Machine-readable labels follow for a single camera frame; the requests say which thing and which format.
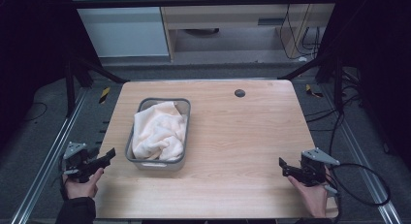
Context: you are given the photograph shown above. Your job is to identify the yellow black tape strip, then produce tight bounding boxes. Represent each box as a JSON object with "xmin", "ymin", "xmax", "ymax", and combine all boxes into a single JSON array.
[
  {"xmin": 304, "ymin": 83, "xmax": 325, "ymax": 99},
  {"xmin": 98, "ymin": 85, "xmax": 111, "ymax": 105}
]

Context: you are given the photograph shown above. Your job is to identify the aluminium floor rail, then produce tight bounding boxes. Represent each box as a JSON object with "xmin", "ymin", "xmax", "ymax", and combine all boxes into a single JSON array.
[
  {"xmin": 319, "ymin": 84, "xmax": 405, "ymax": 224},
  {"xmin": 9, "ymin": 87, "xmax": 89, "ymax": 224}
]

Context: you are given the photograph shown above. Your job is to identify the black frame crossbar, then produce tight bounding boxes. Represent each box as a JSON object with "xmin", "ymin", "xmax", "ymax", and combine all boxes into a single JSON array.
[{"xmin": 68, "ymin": 0, "xmax": 340, "ymax": 10}]

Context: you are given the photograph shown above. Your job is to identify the black metal stand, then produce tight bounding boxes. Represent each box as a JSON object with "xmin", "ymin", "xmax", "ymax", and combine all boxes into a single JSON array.
[
  {"xmin": 63, "ymin": 53, "xmax": 130, "ymax": 119},
  {"xmin": 276, "ymin": 52, "xmax": 347, "ymax": 115}
]

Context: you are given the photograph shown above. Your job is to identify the black floor cables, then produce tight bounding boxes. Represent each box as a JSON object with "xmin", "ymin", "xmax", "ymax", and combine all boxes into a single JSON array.
[{"xmin": 304, "ymin": 68, "xmax": 394, "ymax": 157}]

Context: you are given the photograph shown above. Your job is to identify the wooden shelf unit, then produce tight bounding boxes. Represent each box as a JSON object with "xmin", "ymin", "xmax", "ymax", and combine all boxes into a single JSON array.
[{"xmin": 156, "ymin": 0, "xmax": 338, "ymax": 63}]

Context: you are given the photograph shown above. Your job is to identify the cream white towel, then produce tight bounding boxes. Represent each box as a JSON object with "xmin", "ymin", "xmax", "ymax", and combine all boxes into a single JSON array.
[{"xmin": 131, "ymin": 101, "xmax": 189, "ymax": 162}]

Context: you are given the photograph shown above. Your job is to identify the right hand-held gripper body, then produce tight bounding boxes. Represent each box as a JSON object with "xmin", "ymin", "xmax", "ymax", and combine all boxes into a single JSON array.
[{"xmin": 299, "ymin": 147, "xmax": 341, "ymax": 188}]

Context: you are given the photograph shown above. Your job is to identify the black hanging cables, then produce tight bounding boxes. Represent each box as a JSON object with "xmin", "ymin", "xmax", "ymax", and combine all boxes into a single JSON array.
[{"xmin": 278, "ymin": 2, "xmax": 323, "ymax": 61}]

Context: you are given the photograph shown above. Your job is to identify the grey plastic basket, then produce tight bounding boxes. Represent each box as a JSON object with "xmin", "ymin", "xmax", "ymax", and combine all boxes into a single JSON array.
[{"xmin": 124, "ymin": 97, "xmax": 192, "ymax": 172}]

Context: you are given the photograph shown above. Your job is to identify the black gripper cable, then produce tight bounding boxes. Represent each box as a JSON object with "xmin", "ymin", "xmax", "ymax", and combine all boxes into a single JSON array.
[{"xmin": 324, "ymin": 162, "xmax": 393, "ymax": 224}]

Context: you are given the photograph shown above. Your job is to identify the black floor cable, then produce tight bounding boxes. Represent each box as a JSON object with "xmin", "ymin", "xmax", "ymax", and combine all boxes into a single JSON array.
[{"xmin": 21, "ymin": 101, "xmax": 48, "ymax": 123}]

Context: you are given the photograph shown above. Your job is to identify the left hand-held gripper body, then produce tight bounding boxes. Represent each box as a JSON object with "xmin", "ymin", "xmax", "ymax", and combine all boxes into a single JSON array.
[{"xmin": 61, "ymin": 141, "xmax": 101, "ymax": 183}]

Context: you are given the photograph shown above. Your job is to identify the white cabinet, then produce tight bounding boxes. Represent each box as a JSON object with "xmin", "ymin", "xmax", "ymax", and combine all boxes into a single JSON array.
[{"xmin": 68, "ymin": 0, "xmax": 171, "ymax": 59}]

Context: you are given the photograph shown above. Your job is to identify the person's right hand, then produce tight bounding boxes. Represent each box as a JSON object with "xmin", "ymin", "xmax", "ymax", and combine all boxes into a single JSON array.
[{"xmin": 287, "ymin": 175, "xmax": 330, "ymax": 219}]

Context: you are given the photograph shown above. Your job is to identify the person's left hand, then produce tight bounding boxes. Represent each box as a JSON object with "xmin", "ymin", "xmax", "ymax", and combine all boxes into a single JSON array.
[{"xmin": 62, "ymin": 167, "xmax": 106, "ymax": 201}]

